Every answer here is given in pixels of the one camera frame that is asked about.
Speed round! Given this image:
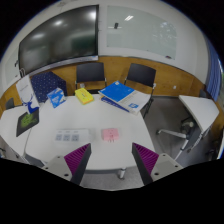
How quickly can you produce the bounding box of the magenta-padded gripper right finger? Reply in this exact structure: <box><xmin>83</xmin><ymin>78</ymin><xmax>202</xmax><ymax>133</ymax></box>
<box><xmin>131</xmin><ymin>142</ymin><xmax>184</xmax><ymax>186</ymax></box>

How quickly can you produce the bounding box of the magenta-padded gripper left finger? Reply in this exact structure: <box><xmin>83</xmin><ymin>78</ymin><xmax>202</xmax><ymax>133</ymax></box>
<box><xmin>41</xmin><ymin>142</ymin><xmax>93</xmax><ymax>186</ymax></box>

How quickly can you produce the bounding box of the pink charger block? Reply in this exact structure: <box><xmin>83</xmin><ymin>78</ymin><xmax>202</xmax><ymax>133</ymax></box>
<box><xmin>101</xmin><ymin>127</ymin><xmax>120</xmax><ymax>143</ymax></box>

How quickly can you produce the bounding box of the black mouse pad green print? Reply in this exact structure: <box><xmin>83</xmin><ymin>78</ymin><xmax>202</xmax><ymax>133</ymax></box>
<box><xmin>15</xmin><ymin>108</ymin><xmax>40</xmax><ymax>138</ymax></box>

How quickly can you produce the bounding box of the yellow box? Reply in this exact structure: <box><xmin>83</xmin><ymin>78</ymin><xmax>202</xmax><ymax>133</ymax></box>
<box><xmin>74</xmin><ymin>87</ymin><xmax>95</xmax><ymax>106</ymax></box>

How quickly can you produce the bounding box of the blue tissue box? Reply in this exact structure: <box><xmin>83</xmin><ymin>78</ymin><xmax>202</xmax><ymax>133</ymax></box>
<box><xmin>46</xmin><ymin>87</ymin><xmax>67</xmax><ymax>109</ymax></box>

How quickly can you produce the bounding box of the white side table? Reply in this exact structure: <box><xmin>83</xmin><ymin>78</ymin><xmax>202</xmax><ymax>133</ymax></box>
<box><xmin>156</xmin><ymin>94</ymin><xmax>220</xmax><ymax>161</ymax></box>

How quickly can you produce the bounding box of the blue white-dotted chair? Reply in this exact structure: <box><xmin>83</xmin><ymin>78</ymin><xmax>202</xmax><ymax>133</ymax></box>
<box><xmin>30</xmin><ymin>70</ymin><xmax>68</xmax><ymax>104</ymax></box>

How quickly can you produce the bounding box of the black chair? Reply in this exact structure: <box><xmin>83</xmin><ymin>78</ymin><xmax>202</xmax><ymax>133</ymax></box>
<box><xmin>4</xmin><ymin>97</ymin><xmax>16</xmax><ymax>110</ymax></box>
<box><xmin>74</xmin><ymin>62</ymin><xmax>107</xmax><ymax>94</ymax></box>
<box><xmin>124</xmin><ymin>63</ymin><xmax>157</xmax><ymax>118</ymax></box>

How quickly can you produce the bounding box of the white paper bag blue deer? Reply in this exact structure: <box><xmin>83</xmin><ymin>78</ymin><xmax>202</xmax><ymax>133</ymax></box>
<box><xmin>15</xmin><ymin>74</ymin><xmax>40</xmax><ymax>115</ymax></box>

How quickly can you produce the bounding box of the small white whiteboard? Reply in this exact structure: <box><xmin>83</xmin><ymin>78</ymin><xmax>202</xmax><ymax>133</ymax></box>
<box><xmin>1</xmin><ymin>49</ymin><xmax>21</xmax><ymax>86</ymax></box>

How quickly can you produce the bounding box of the large glass whiteboard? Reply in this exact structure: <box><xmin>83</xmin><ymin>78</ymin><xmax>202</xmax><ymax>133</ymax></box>
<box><xmin>106</xmin><ymin>5</ymin><xmax>179</xmax><ymax>61</ymax></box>

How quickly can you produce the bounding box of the large black wall screen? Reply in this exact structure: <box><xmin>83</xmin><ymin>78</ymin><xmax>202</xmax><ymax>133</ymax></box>
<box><xmin>18</xmin><ymin>4</ymin><xmax>100</xmax><ymax>76</ymax></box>

